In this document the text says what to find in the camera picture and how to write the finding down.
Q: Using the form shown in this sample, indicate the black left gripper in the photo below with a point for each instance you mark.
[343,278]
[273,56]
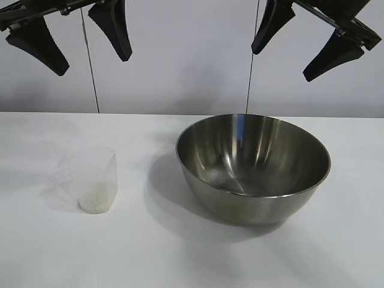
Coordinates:
[36,12]

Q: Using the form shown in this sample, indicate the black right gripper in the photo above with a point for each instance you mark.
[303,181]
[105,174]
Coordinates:
[330,12]

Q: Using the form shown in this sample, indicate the clear plastic measuring cup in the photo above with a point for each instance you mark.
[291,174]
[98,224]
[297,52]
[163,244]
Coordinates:
[99,168]

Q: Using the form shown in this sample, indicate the white rice grains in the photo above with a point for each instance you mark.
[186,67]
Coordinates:
[96,201]

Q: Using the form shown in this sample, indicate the stainless steel mixing bowl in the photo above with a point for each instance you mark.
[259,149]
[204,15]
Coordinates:
[255,207]

